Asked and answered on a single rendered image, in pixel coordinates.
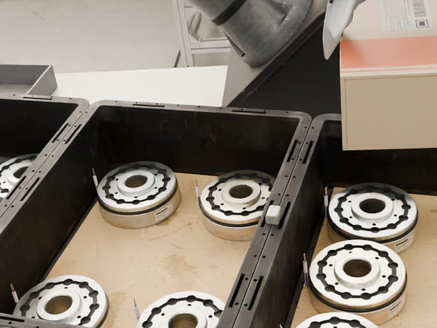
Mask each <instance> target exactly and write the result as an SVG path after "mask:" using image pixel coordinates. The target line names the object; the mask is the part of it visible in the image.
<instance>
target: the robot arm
mask: <svg viewBox="0 0 437 328"><path fill-rule="evenodd" d="M185 1H186V2H188V4H190V5H191V6H192V7H194V8H195V9H196V10H197V11H199V12H200V13H201V14H203V15H204V16H205V17H206V18H207V19H209V20H210V21H212V22H213V23H214V24H215V25H216V26H217V27H219V28H220V29H221V30H222V32H223V33H224V35H225V36H226V38H227V39H228V41H229V42H230V44H231V45H232V47H233V48H234V50H235V51H236V53H237V54H238V56H239V57H240V59H241V60H242V61H244V62H245V63H247V65H249V66H250V67H251V68H257V67H260V66H262V65H264V64H265V63H266V62H268V61H269V60H271V59H272V58H273V57H274V56H275V55H276V54H277V53H278V52H279V51H280V50H281V49H282V48H283V47H284V46H285V45H286V44H287V43H288V42H289V41H290V40H291V38H292V37H293V36H294V34H295V33H296V32H297V31H298V29H299V27H300V26H301V25H302V23H303V21H304V20H305V18H306V16H307V15H308V12H309V11H310V8H311V6H312V4H313V0H185ZM364 1H366V0H328V4H327V8H326V16H325V20H324V28H323V48H324V57H325V59H327V60H330V58H331V57H332V55H333V54H334V52H335V51H336V49H337V48H338V46H339V44H340V37H341V36H342V34H343V30H344V29H345V28H346V27H348V26H349V25H350V24H351V22H352V17H353V12H354V10H355V9H356V7H357V6H358V5H359V4H361V3H363V2H364Z"/></svg>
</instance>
